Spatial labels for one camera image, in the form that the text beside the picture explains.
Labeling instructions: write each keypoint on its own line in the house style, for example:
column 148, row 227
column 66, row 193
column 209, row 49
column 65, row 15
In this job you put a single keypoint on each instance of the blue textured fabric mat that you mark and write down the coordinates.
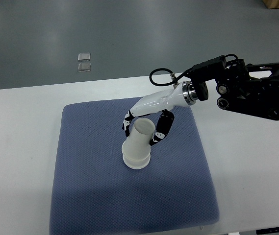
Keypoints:
column 95, row 193

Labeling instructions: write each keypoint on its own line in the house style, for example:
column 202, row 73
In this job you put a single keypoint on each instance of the upper metal floor plate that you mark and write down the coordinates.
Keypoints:
column 84, row 56

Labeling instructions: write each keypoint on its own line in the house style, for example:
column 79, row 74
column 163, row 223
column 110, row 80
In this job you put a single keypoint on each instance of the black object at table edge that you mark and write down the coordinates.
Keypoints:
column 267, row 231

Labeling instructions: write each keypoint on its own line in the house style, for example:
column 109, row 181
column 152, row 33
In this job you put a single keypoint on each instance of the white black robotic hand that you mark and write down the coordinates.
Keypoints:
column 163, row 102

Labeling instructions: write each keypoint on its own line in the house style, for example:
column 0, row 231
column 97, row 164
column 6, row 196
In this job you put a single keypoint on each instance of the white paper cup on mat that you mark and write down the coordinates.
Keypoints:
column 136, row 164

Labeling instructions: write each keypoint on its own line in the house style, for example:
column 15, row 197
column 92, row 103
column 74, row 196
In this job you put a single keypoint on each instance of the white paper cup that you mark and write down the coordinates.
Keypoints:
column 136, row 146
column 136, row 164

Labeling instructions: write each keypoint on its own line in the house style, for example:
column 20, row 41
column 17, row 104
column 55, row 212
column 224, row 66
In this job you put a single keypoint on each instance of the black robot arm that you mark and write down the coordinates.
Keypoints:
column 243, row 88

